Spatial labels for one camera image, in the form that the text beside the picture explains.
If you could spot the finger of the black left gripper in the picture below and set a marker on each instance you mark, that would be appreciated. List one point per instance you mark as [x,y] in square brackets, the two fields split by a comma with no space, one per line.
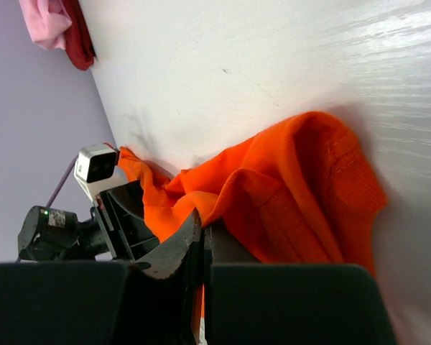
[129,219]

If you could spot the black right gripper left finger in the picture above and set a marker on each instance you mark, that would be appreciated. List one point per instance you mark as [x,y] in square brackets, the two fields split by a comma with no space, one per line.
[154,300]

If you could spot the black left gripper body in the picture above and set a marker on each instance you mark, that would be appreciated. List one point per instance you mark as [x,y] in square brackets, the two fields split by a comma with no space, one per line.
[50,234]

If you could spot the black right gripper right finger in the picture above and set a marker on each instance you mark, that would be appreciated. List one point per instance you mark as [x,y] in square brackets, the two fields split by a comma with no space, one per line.
[249,302]

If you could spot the orange t shirt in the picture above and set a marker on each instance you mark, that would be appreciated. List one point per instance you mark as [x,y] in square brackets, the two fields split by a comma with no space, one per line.
[301,191]

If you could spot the dark red folded t shirt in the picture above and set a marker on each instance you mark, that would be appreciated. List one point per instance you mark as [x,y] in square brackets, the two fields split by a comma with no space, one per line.
[79,47]

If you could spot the pink folded t shirt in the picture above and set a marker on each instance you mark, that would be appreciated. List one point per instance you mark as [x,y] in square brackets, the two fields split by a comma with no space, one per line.
[46,21]

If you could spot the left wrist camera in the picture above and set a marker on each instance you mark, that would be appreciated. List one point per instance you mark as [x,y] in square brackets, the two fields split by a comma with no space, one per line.
[95,170]

